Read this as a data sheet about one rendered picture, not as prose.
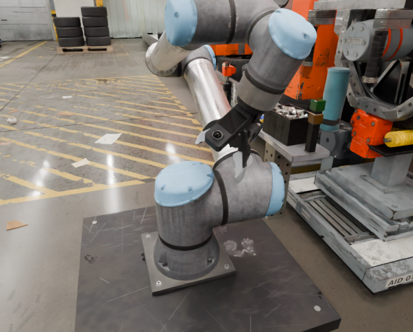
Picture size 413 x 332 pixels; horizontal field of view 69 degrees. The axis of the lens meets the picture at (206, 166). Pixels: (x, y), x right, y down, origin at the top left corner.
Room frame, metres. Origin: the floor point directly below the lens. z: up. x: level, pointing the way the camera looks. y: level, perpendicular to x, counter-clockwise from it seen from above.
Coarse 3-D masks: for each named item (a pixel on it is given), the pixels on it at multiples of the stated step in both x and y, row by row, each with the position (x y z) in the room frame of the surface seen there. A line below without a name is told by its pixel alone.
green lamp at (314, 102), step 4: (312, 100) 1.08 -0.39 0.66; (316, 100) 1.06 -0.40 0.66; (320, 100) 1.06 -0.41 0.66; (324, 100) 1.06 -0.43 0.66; (312, 104) 1.07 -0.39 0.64; (316, 104) 1.05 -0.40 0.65; (320, 104) 1.05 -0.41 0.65; (324, 104) 1.06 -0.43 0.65; (312, 108) 1.07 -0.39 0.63; (316, 108) 1.05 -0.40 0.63; (320, 108) 1.06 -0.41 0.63; (324, 108) 1.06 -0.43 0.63
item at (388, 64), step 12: (372, 12) 1.40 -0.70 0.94; (396, 60) 1.24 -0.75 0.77; (408, 60) 1.18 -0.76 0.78; (360, 72) 1.37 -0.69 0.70; (384, 72) 1.27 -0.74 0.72; (396, 72) 1.42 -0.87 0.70; (408, 72) 1.17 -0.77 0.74; (372, 84) 1.33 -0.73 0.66; (384, 84) 1.35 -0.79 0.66; (396, 84) 1.36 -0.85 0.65; (408, 84) 1.17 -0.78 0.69; (372, 96) 1.28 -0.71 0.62; (384, 96) 1.27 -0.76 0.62; (396, 96) 1.19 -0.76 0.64; (408, 96) 1.28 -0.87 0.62
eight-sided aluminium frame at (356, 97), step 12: (348, 12) 1.39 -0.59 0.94; (360, 12) 1.40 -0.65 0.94; (348, 24) 1.39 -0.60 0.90; (336, 60) 1.41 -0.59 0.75; (348, 60) 1.40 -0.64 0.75; (348, 84) 1.31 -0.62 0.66; (360, 84) 1.32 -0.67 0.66; (348, 96) 1.30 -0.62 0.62; (360, 96) 1.27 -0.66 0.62; (360, 108) 1.22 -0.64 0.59; (372, 108) 1.16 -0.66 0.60; (384, 108) 1.11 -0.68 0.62; (396, 108) 1.06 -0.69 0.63; (408, 108) 1.01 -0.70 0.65; (396, 120) 1.05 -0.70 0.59
